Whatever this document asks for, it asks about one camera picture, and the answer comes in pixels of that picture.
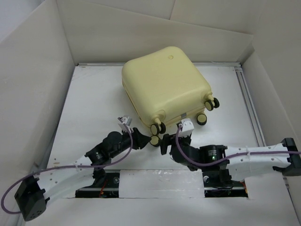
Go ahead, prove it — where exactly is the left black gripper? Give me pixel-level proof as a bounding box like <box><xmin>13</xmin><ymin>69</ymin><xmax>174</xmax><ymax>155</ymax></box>
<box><xmin>110</xmin><ymin>126</ymin><xmax>150</xmax><ymax>158</ymax></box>

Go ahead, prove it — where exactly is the yellow hard-shell suitcase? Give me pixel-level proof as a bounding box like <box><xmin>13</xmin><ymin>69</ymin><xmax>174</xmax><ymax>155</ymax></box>
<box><xmin>121</xmin><ymin>46</ymin><xmax>220</xmax><ymax>146</ymax></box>

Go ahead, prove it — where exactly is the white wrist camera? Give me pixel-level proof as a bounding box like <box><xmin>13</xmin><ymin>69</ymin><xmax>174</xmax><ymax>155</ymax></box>
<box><xmin>117</xmin><ymin>115</ymin><xmax>132</xmax><ymax>132</ymax></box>
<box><xmin>177</xmin><ymin>118</ymin><xmax>194</xmax><ymax>137</ymax></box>

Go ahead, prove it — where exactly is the metal base rail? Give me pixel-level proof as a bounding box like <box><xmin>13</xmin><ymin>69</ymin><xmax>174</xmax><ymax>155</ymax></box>
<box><xmin>75</xmin><ymin>169</ymin><xmax>248</xmax><ymax>199</ymax></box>

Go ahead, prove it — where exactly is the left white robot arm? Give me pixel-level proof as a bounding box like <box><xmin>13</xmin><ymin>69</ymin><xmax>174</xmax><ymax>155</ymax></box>
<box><xmin>15</xmin><ymin>128</ymin><xmax>151</xmax><ymax>221</ymax></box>

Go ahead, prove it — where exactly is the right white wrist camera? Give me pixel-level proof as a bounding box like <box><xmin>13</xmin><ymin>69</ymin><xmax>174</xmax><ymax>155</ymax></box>
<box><xmin>177</xmin><ymin>118</ymin><xmax>194</xmax><ymax>137</ymax></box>

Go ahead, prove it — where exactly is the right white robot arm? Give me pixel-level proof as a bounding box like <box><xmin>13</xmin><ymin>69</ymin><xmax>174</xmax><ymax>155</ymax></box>
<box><xmin>160</xmin><ymin>134</ymin><xmax>301</xmax><ymax>187</ymax></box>

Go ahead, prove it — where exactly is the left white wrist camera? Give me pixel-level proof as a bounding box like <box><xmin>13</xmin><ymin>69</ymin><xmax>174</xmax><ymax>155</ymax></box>
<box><xmin>117</xmin><ymin>115</ymin><xmax>132</xmax><ymax>132</ymax></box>

